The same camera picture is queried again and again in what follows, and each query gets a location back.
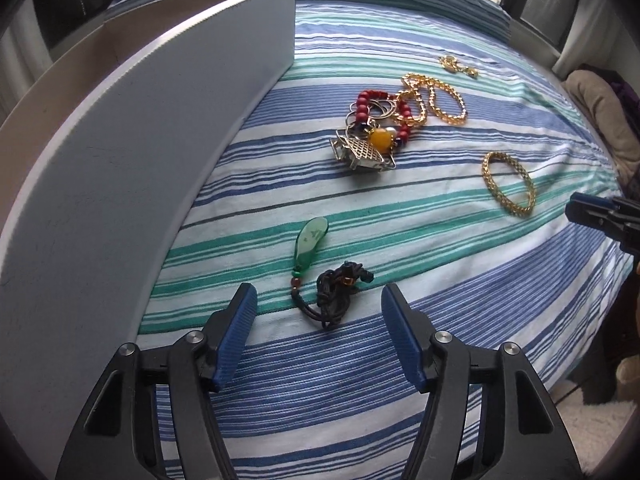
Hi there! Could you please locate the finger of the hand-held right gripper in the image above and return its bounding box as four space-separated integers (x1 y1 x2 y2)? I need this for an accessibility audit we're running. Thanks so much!
566 192 623 232

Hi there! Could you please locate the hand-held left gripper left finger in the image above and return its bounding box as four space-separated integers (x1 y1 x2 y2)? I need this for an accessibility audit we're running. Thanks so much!
55 282 259 480

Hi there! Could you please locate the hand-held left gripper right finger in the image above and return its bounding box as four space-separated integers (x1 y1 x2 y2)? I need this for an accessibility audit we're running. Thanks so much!
381 282 585 480

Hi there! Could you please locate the gold mesh bangle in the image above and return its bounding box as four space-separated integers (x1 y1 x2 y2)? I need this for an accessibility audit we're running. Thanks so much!
482 151 535 219

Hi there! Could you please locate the green jade pendant black cord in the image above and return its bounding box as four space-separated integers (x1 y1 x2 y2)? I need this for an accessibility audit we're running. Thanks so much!
290 217 375 332

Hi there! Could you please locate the silver fish keyring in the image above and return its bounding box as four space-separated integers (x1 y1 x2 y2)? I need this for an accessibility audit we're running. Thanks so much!
329 97 398 171

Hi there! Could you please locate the gold bead chain necklace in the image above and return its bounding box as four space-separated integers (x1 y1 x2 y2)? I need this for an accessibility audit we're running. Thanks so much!
392 73 469 133

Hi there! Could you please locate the small gold chain bracelet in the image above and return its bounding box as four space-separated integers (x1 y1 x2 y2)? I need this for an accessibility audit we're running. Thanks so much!
439 55 480 79

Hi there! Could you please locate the white cardboard box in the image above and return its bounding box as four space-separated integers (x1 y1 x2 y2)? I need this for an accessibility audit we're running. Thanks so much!
0 0 297 480

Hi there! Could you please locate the red bead bracelet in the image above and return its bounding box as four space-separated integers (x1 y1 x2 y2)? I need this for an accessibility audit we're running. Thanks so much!
350 89 417 147

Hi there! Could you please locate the blue green striped blanket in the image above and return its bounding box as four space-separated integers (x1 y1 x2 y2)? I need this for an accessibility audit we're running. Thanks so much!
107 0 637 480

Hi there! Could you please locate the beige cushion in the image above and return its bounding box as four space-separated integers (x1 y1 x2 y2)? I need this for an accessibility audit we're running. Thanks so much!
564 69 640 171

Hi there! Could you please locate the beige plush toy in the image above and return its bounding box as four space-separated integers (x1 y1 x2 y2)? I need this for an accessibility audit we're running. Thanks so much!
615 350 640 396

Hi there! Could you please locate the white curtain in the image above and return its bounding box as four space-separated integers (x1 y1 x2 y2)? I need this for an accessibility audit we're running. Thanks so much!
552 0 621 76

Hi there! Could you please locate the white fluffy rug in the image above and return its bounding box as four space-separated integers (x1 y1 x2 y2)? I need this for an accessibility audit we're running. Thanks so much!
552 382 636 471

